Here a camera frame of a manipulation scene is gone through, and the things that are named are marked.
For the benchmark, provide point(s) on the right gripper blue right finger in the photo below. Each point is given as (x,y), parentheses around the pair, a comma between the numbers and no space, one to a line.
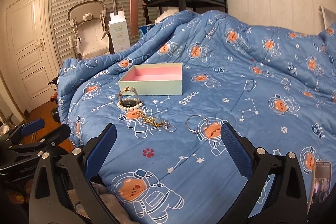
(256,168)

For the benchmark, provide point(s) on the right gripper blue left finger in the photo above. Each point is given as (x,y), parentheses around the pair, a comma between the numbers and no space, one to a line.
(85,165)

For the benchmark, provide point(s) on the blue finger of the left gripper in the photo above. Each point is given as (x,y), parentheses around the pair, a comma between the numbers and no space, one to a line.
(32,127)
(49,141)

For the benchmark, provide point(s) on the rose gold wrist watch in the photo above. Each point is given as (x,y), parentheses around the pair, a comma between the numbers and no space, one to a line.
(128,102)

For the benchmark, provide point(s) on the silver ring cluster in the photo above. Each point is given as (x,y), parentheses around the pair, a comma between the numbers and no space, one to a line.
(168,127)

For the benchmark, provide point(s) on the white panel door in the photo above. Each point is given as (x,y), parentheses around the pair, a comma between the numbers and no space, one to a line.
(27,49)

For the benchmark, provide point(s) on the blue space bear quilt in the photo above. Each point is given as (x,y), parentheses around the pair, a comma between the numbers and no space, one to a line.
(273,85)

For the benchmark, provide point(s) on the white baby high chair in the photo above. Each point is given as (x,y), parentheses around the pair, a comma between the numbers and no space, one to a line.
(87,20)

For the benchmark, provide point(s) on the mint box pink lining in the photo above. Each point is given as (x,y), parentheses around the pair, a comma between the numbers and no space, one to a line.
(163,79)

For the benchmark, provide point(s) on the white tall carton box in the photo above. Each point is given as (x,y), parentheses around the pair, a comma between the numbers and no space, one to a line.
(119,32)

